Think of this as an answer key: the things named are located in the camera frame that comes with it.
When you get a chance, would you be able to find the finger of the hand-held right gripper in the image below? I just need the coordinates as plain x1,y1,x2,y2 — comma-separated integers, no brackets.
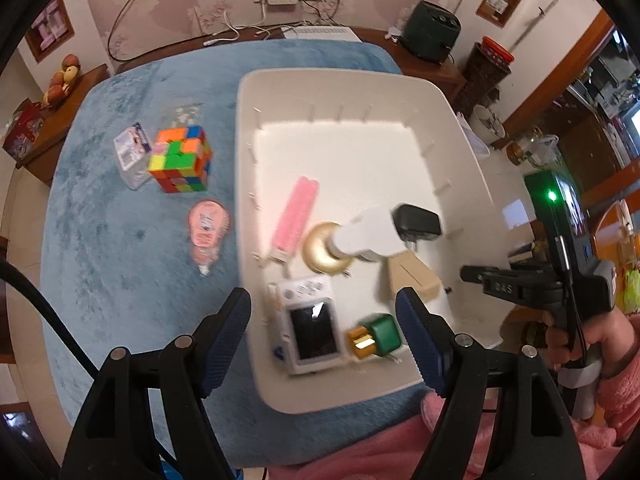
460,264,570,318

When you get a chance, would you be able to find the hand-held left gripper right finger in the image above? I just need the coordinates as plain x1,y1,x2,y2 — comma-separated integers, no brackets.
395,287,586,480

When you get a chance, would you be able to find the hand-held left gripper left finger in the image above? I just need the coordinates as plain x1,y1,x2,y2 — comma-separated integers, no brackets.
60,287,252,480

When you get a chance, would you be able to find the green bottle with gold cap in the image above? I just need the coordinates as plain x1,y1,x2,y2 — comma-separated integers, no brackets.
346,313,402,362

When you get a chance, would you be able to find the beige box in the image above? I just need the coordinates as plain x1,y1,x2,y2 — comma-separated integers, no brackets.
387,251,445,306

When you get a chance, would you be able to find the white digital camera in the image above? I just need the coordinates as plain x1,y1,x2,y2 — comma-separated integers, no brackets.
267,276,348,376

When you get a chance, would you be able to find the black charger plug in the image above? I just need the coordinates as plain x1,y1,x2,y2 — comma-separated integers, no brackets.
392,203,443,256

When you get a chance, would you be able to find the white scraper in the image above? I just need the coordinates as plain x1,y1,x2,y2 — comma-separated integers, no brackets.
330,205,408,263

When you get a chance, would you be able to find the gold round compact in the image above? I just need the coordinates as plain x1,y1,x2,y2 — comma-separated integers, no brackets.
302,221,353,277

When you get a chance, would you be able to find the pink comb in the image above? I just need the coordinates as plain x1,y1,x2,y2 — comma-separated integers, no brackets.
271,176,320,263

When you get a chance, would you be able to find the white plastic storage box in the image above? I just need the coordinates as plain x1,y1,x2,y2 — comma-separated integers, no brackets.
235,69,503,415

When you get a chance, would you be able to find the person's right forearm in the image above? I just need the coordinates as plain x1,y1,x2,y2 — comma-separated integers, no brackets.
594,352,640,443

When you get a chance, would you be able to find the person's right hand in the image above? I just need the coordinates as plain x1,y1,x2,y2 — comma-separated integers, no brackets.
545,305,640,380

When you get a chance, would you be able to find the clear plastic bag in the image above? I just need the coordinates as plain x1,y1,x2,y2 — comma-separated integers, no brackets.
525,132,560,166

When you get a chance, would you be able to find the gold lidded jar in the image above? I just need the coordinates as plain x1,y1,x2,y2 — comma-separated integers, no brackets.
506,140,531,167

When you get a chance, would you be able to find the white waste bin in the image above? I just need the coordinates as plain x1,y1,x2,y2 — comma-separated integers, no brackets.
472,105,506,146

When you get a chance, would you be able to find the pink correction tape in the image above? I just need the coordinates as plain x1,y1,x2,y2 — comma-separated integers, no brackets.
188,200,231,277

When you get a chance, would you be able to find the blue fleece blanket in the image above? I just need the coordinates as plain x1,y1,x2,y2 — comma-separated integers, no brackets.
40,39,431,468

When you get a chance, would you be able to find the pink fleece robe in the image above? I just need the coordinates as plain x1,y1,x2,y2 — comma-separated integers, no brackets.
265,390,640,480

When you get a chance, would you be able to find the dark wicker basket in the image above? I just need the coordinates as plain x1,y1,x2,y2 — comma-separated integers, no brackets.
452,42,513,116

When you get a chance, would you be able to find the red round lid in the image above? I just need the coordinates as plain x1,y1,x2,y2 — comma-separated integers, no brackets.
481,36,516,63

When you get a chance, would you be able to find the multicoloured puzzle cube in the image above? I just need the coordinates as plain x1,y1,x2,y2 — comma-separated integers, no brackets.
147,125,213,194

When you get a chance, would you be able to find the low wooden television stand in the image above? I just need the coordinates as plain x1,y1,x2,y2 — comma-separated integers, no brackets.
115,25,468,106

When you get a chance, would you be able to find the sheathed sword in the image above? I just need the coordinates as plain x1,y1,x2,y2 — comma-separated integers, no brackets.
512,0,563,53

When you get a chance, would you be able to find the clear labelled plastic box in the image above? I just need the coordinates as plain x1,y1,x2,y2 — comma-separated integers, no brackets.
112,121,153,191

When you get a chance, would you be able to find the dark green appliance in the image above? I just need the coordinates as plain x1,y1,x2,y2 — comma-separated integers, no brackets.
402,1,462,64

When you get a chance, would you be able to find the small clear plastic case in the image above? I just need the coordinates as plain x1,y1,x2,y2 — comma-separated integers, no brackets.
165,102,203,128

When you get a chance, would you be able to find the wooden cabinet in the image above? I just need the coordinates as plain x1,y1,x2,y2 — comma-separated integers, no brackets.
15,64,111,188

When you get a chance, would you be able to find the red tissue box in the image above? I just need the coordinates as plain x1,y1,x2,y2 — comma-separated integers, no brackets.
2,100,46,161

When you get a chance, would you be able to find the white flat router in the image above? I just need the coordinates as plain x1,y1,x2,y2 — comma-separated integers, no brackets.
281,25,362,44

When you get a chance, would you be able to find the bowl of fruit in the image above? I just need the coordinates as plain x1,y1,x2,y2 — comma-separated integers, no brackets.
41,54,82,108

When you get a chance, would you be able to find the pink dumbbell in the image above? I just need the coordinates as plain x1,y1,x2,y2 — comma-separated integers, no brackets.
44,2,65,36
36,17,55,50

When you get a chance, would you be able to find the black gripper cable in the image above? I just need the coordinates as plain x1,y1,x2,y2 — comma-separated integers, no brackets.
0,255,101,381

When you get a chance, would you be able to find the white cable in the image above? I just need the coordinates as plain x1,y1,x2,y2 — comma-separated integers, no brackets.
190,7,281,47

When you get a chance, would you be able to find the black television cable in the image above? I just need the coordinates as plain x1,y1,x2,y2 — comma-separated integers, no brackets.
107,0,156,61

